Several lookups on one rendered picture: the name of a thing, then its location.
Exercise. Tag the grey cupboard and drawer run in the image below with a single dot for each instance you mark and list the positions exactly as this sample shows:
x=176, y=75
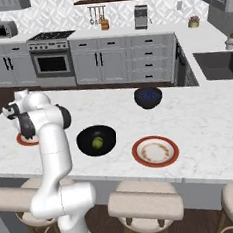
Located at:
x=123, y=59

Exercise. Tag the steel range with oven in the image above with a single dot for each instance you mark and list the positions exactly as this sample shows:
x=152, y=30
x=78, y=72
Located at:
x=52, y=62

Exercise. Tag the dark sink basin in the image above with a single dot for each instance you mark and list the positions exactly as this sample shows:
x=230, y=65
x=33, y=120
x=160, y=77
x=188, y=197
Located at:
x=217, y=64

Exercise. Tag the silver toaster oven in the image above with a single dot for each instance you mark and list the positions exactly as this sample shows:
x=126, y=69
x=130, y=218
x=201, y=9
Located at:
x=1, y=30

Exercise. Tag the green lime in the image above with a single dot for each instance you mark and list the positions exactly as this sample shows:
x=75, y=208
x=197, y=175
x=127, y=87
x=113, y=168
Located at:
x=97, y=143

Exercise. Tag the white wall socket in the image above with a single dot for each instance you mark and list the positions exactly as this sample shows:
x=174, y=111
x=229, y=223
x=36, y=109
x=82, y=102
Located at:
x=179, y=5

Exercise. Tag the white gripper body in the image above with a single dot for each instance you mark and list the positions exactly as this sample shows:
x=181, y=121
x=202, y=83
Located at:
x=10, y=112

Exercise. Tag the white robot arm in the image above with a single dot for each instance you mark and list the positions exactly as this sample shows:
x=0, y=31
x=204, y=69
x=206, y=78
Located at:
x=54, y=160

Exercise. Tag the potted plant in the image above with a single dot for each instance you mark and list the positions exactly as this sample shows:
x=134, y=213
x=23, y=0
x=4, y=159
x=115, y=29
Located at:
x=194, y=21

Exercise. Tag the silver tap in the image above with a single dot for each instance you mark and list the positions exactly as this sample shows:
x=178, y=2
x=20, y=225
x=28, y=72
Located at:
x=230, y=42

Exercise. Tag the dark blue bowl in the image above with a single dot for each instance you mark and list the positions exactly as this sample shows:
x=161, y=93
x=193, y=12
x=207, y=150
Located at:
x=148, y=97

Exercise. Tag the rail with hanging tools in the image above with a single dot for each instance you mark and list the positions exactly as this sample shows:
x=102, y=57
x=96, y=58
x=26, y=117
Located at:
x=96, y=13

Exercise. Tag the red rimmed patterned plate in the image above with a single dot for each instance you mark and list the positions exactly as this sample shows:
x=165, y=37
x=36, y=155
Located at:
x=155, y=151

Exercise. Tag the grey tall cupboard unit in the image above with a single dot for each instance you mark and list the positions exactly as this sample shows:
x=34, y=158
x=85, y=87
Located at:
x=220, y=2

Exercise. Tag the black plate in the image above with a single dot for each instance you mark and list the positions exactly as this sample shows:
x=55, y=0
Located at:
x=87, y=137

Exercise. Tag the silver coffee machine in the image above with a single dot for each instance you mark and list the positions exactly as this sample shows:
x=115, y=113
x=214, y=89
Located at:
x=141, y=17

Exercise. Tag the wooden knife block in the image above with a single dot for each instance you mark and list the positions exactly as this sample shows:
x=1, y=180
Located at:
x=104, y=24

